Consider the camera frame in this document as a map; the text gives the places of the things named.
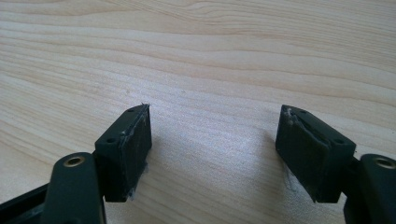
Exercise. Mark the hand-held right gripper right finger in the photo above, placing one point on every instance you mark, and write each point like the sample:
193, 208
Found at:
314, 152

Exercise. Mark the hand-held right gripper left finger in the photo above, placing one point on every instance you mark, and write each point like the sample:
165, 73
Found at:
124, 155

